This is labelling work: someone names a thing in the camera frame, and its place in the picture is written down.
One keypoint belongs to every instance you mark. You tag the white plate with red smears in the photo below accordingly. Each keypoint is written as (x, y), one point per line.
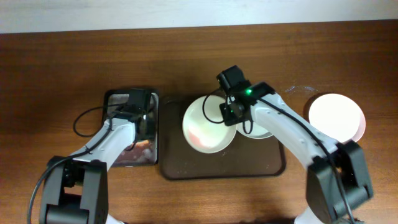
(253, 130)

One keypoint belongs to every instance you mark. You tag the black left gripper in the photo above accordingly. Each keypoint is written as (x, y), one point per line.
(147, 126)

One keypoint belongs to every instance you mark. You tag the orange green scrubbing sponge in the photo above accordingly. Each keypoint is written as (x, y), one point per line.
(143, 143)

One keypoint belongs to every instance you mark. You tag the white plate with red stains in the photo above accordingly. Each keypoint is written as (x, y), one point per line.
(203, 135)

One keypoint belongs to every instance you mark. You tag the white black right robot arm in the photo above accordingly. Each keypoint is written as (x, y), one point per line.
(338, 179)

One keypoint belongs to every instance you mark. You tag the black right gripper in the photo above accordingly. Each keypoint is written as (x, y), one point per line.
(232, 112)

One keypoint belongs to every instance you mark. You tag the black soapy water tray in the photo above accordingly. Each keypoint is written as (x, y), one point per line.
(133, 155)

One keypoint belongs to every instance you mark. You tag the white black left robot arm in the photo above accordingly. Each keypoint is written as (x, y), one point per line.
(75, 188)

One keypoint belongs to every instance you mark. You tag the brown plastic serving tray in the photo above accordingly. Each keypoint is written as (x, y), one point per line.
(244, 157)

